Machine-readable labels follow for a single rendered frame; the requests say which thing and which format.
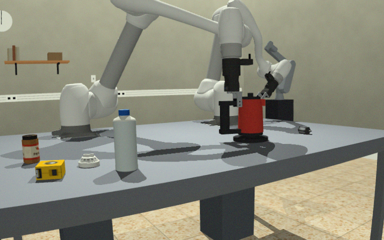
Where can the brown jar with black lid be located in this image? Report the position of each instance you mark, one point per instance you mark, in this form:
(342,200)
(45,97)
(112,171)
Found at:
(30,149)

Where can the yellow tape measure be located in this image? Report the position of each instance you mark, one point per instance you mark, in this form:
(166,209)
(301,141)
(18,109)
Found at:
(50,169)

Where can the white plastic bottle with blue cap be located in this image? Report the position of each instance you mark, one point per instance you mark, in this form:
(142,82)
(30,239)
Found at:
(125,142)

